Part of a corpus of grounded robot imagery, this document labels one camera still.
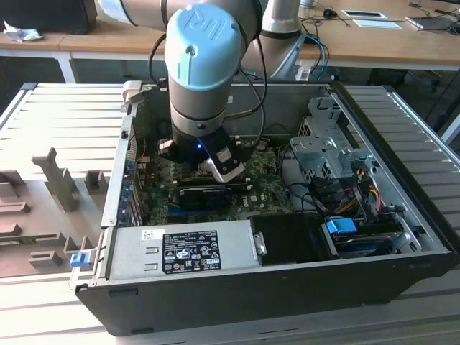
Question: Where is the blue expansion slot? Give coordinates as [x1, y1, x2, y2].
[168, 210, 202, 220]

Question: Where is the green RAM stick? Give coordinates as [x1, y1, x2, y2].
[0, 233, 60, 247]
[175, 180, 252, 192]

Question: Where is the black graphics card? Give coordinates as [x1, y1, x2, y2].
[178, 185, 234, 211]

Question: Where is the green motherboard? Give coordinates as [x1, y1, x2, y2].
[138, 138, 298, 226]

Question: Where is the black power supply label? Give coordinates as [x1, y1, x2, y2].
[162, 230, 223, 276]

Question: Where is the silver power supply unit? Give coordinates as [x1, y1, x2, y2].
[107, 219, 260, 281]

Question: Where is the silver metal drive cage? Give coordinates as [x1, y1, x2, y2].
[289, 96, 377, 188]

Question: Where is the long wooden desk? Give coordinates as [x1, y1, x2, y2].
[57, 0, 460, 73]

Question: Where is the black plastic shroud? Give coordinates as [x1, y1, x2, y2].
[249, 212, 341, 267]

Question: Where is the blue case latch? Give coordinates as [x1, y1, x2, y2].
[70, 252, 90, 269]

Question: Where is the grey parts rack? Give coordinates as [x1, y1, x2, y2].
[0, 147, 112, 280]

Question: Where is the black and grey PC case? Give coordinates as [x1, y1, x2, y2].
[68, 80, 460, 337]

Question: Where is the hard disk in blue carrier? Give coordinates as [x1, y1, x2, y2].
[323, 217, 400, 259]

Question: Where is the short wooden desk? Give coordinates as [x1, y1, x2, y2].
[0, 17, 87, 83]

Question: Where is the black box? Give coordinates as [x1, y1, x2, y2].
[0, 0, 98, 36]

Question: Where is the crumpled white paper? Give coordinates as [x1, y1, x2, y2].
[2, 19, 45, 43]

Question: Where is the white framed desk hatch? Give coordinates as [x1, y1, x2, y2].
[341, 9, 388, 19]

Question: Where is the pale flat desk panel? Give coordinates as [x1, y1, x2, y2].
[352, 18, 406, 30]

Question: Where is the grey laptop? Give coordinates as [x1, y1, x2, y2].
[405, 14, 454, 32]

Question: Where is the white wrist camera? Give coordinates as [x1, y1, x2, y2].
[203, 147, 246, 185]

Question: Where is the beige case handle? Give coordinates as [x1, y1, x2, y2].
[121, 80, 152, 109]

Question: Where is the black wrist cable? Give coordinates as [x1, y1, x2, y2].
[147, 32, 270, 154]

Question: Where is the blue cable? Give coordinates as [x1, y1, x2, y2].
[305, 34, 330, 82]

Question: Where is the yellow and red wire bundle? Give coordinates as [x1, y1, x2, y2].
[355, 168, 382, 216]

